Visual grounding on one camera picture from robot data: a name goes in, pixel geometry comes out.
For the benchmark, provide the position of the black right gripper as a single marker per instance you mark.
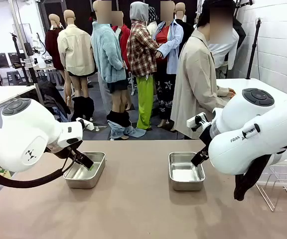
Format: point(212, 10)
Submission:
point(205, 135)

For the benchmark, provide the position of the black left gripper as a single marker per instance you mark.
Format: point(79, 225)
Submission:
point(63, 149)

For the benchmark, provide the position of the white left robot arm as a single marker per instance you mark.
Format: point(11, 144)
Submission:
point(21, 139)

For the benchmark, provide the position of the person's right forearm beige sleeve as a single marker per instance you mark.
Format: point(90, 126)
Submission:
point(223, 90)

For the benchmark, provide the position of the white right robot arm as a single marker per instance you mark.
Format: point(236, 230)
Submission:
point(245, 139)

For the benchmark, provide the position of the person's right hand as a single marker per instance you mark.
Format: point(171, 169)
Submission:
point(232, 92)

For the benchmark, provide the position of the steel rectangular container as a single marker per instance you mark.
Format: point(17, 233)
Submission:
point(83, 183)
point(186, 185)

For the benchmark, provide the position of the mannequin floor stand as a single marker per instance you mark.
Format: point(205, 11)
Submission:
point(97, 128)

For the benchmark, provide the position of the person in beige coat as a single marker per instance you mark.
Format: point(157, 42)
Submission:
point(193, 87)

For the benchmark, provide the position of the dark clothes heap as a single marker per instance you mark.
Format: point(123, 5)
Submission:
point(51, 97)

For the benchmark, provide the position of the cluttered background workbench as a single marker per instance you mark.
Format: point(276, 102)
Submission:
point(43, 66)

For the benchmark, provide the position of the white table with metal leg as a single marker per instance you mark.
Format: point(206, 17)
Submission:
point(4, 93)

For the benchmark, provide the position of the mannequin in white shirt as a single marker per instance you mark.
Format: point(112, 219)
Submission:
point(223, 54)

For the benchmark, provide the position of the mannequin in cream jacket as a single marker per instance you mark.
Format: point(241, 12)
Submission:
point(76, 49)

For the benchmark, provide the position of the grey plastic stool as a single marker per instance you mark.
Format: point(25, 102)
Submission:
point(14, 73)

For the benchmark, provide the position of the mannequin in blue fleece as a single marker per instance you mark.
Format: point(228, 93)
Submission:
point(106, 49)

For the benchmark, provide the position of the mannequin in blue shirt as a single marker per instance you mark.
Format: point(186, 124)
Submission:
point(173, 44)

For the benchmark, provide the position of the mannequin in maroon top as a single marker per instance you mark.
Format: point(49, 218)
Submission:
point(52, 47)

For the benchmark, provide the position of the mannequin in plaid shirt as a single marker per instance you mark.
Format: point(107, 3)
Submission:
point(141, 52)

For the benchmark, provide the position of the tall black tripod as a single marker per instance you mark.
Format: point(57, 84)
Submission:
point(254, 47)

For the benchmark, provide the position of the mannequin in black top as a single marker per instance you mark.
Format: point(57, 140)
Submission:
point(186, 32)

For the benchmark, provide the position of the mannequin in red jacket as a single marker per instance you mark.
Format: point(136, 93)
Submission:
point(124, 39)

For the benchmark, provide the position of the mannequin in black jacket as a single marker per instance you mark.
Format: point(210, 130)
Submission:
point(239, 32)

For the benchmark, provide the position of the mannequin with patterned headscarf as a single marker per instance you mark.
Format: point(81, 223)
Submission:
point(152, 15)

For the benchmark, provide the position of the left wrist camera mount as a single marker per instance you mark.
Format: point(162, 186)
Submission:
point(88, 125)

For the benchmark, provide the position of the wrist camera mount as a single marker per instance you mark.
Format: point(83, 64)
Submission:
point(195, 119)
point(88, 125)

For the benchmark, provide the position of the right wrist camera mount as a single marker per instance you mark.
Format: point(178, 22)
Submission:
point(195, 119)

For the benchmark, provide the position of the silver metal post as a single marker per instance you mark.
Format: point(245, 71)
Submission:
point(39, 94)

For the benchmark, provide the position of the black camera stand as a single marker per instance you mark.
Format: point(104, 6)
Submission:
point(34, 74)

